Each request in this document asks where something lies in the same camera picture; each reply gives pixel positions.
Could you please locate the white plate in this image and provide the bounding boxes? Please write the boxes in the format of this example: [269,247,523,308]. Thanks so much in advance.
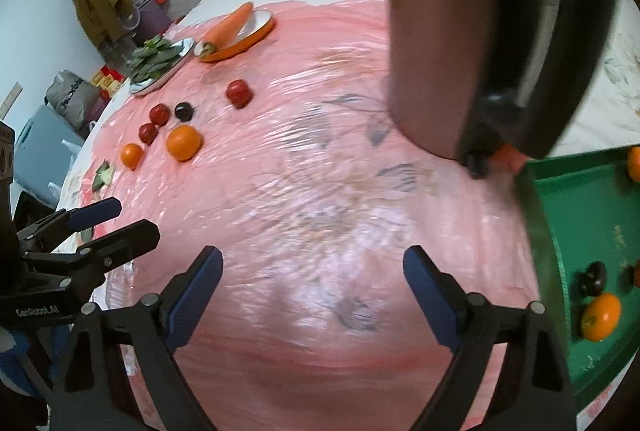
[129,37,195,96]

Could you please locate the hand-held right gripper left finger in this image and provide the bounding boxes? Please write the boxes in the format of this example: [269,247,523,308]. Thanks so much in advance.
[47,245,224,431]

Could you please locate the bok choy leaf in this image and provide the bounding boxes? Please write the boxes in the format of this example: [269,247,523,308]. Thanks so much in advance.
[92,161,116,190]

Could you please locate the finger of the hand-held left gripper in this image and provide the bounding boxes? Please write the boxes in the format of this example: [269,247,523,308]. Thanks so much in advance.
[21,219,161,281]
[17,198,123,245]

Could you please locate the orange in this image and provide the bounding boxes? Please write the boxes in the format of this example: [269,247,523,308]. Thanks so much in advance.
[625,146,640,184]
[580,293,622,343]
[120,143,145,170]
[166,125,203,162]

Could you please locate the carrot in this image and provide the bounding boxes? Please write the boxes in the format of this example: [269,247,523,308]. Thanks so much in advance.
[200,2,254,56]

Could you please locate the beige wall switch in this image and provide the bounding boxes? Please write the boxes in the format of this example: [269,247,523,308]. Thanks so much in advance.
[0,83,24,120]

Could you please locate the red and yellow cartons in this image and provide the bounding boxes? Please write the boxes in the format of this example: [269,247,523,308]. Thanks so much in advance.
[92,66,126,94]

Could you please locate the person's left hand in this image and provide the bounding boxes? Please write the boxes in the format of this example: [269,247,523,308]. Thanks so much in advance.
[0,328,53,399]

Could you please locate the green tray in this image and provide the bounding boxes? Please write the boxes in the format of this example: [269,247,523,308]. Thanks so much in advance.
[515,146,640,417]

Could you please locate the pink plastic sheet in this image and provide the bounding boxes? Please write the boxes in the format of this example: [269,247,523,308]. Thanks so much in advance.
[70,0,616,431]

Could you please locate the copper and black kettle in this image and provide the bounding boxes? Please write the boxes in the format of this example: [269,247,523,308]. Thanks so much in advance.
[382,0,618,179]

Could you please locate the orange rimmed plate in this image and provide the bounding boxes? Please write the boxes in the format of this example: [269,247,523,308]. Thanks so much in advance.
[194,9,276,63]

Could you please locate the pile of green leaves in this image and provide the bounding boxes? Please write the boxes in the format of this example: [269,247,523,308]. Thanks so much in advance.
[131,36,184,84]

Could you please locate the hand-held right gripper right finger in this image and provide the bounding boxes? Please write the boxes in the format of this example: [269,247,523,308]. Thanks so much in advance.
[402,245,576,431]

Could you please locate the purple bin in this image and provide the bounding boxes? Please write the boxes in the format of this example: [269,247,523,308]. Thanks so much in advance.
[131,0,174,40]

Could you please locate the grey sack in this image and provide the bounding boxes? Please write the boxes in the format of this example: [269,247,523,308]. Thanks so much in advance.
[44,70,101,130]

